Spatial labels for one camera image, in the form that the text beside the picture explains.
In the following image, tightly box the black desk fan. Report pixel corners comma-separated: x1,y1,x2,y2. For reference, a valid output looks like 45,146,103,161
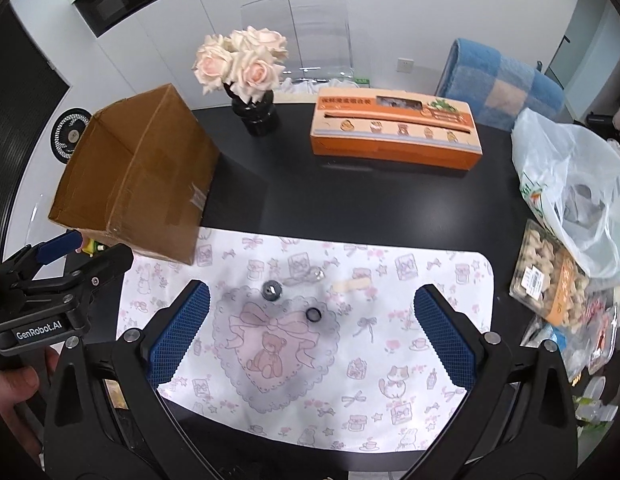
50,107,92,165

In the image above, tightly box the snack tray package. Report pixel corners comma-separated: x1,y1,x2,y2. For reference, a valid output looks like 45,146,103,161
510,219,590,333

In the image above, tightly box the black flower vase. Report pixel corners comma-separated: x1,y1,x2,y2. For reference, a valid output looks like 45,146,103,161
231,90,280,138

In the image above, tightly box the orange tissue box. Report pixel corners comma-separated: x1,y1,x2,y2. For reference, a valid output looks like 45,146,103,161
310,88,482,171

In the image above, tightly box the white plastic bag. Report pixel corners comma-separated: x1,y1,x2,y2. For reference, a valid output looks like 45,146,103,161
511,108,620,285

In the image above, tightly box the brown cardboard box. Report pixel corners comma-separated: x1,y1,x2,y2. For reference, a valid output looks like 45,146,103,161
48,84,220,264

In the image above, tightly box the person left hand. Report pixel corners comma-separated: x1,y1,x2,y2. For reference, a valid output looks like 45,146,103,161
0,365,41,460

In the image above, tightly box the white pink patterned mat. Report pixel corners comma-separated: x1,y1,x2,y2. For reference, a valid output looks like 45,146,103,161
118,229,493,453

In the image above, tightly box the pink white rose bouquet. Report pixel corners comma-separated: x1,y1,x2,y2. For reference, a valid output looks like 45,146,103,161
192,26,288,104

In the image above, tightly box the blue checked blanket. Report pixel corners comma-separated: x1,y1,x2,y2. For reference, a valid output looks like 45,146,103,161
435,38,565,131

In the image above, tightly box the pink yellow toy figure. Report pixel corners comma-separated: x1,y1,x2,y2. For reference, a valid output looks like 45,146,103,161
76,236,107,257

